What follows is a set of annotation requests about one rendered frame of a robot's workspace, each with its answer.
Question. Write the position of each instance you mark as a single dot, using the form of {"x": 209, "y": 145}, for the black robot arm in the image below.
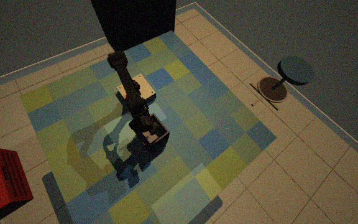
{"x": 135, "y": 103}

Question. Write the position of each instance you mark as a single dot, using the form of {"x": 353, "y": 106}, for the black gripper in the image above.
{"x": 156, "y": 126}

